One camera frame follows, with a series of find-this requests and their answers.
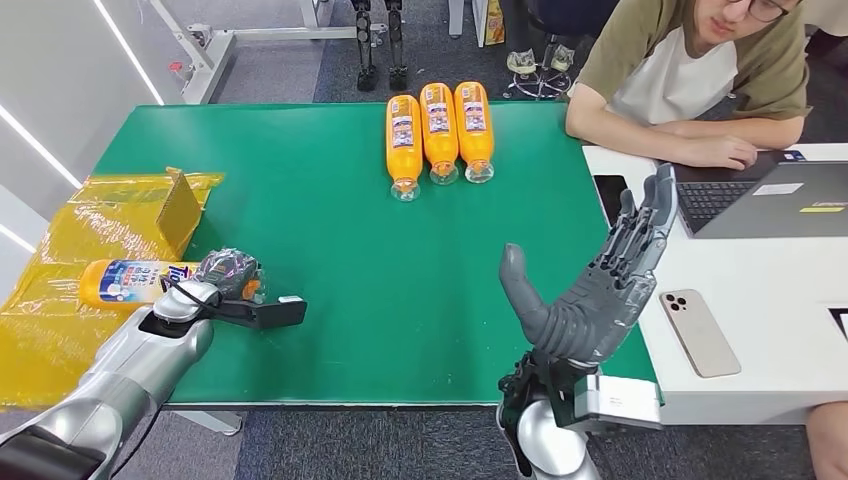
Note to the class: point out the person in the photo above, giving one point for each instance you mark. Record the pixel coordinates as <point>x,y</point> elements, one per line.
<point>521,61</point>
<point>659,76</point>

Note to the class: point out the grey laptop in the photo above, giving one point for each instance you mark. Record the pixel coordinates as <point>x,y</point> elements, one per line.
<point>762,215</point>

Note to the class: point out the white metal stand frame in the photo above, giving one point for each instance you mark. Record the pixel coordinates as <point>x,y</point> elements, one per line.
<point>215,56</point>

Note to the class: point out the chrome office chair base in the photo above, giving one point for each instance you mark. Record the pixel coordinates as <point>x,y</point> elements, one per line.
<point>540,85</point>

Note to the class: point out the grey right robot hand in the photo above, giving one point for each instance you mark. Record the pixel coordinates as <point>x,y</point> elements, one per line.
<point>590,311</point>

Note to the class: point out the black robot leg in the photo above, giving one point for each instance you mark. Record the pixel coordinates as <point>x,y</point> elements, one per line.
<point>396,53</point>
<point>364,53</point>

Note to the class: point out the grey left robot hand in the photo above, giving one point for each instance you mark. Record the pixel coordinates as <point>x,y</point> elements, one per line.
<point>228,272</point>

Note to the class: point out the orange detergent bottle blue label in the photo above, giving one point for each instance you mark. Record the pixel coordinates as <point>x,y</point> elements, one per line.
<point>126,283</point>

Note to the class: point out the beige smartphone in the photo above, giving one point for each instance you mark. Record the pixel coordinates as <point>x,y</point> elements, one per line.
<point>699,334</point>

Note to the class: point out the black flat device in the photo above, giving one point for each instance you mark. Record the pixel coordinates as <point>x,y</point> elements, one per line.
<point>841,323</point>

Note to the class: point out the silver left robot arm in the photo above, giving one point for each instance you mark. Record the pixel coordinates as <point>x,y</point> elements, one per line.
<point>132,371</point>

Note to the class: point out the orange bottle clear cap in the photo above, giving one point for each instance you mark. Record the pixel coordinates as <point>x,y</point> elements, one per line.
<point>438,129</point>
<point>403,142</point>
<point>473,124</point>

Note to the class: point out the person's leg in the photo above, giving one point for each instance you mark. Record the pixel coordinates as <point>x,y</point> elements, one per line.
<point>829,440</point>

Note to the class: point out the yellow film wrapped cardboard box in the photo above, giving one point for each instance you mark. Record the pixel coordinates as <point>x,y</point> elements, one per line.
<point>79,218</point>

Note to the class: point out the black smartphone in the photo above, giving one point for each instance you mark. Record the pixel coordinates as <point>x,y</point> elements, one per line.
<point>608,195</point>

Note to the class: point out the orange printed package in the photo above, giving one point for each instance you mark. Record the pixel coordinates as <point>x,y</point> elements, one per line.
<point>494,23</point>

